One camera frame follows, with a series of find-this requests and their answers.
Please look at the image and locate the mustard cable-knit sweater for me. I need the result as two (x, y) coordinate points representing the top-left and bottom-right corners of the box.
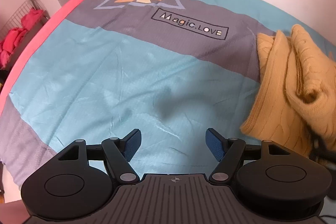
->
(240, 24), (335, 157)

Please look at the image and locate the red clothes pile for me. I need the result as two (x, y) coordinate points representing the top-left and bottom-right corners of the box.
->
(1, 7), (45, 71)

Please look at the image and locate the blue and grey duvet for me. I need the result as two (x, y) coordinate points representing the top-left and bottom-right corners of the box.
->
(1, 0), (335, 185)

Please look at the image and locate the pink bed sheet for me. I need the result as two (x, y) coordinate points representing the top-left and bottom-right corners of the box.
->
(1, 0), (84, 103)

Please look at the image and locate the wire mesh rack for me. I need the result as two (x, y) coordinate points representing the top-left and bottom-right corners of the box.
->
(1, 0), (50, 40)

